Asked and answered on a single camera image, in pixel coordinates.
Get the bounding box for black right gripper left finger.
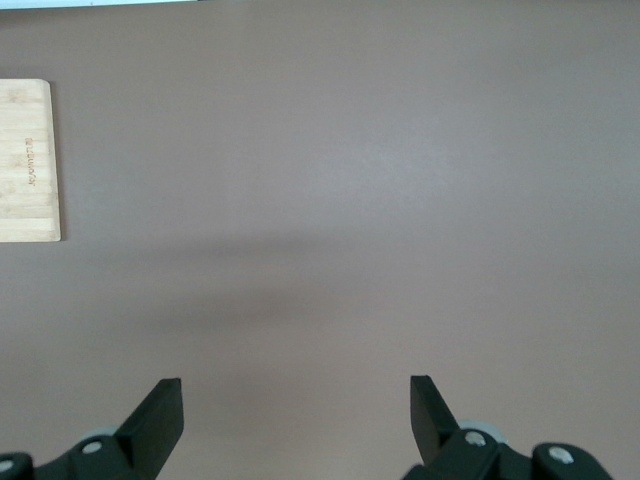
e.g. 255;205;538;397
0;378;185;480

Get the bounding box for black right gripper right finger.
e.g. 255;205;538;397
402;374;614;480

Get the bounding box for bamboo cutting board metal handle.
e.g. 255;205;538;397
0;78;63;243

